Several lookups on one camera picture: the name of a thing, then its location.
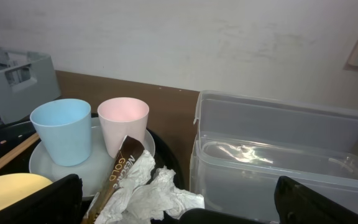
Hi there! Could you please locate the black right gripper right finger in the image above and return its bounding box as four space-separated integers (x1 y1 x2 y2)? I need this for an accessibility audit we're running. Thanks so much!
274 176 358 224

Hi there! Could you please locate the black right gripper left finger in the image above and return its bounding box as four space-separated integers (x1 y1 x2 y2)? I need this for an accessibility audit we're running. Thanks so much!
0 174 83 223

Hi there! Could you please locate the grey round plate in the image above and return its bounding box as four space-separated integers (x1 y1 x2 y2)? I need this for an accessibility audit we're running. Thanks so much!
29 117 156 198

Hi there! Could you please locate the yellow plastic bowl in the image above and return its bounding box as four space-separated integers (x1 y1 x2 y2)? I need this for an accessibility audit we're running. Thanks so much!
0 173 53 210

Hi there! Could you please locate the white tissue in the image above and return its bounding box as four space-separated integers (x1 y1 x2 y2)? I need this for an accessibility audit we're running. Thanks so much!
94 150 204 223

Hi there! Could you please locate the light blue plastic cup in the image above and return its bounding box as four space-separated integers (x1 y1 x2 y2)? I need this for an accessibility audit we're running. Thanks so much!
30 98 92 167

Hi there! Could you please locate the wooden chopstick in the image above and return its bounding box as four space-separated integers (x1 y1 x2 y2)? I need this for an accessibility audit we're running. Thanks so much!
0 133 40 169

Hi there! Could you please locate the brown Nescafe Gold sachet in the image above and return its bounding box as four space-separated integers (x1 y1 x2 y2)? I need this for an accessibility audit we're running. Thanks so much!
81 136 145 224

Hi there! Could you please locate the pink plastic cup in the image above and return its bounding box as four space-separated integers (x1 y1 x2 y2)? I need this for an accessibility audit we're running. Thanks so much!
98 97 150 158

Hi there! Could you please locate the grey plastic dishwasher rack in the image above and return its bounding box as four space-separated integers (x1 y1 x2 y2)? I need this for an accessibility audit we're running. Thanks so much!
0 47 60 124

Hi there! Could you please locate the clear plastic bin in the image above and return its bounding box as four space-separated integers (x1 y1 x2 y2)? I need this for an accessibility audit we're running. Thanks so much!
190 91 358 222

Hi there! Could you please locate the black round tray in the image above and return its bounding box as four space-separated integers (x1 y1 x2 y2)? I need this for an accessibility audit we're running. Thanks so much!
0 112 186 224

